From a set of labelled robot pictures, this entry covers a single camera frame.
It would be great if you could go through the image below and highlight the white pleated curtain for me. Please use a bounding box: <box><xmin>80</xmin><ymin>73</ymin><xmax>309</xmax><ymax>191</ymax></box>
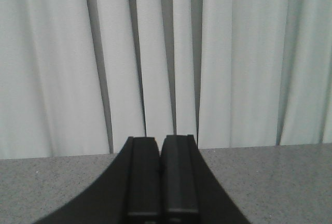
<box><xmin>1</xmin><ymin>0</ymin><xmax>331</xmax><ymax>159</ymax></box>

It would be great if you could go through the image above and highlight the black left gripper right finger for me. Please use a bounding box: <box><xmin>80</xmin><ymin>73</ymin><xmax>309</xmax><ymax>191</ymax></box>
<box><xmin>161</xmin><ymin>135</ymin><xmax>249</xmax><ymax>223</ymax></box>

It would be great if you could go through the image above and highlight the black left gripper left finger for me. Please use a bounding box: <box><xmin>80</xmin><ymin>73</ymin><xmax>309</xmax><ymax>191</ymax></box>
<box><xmin>38</xmin><ymin>137</ymin><xmax>161</xmax><ymax>223</ymax></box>

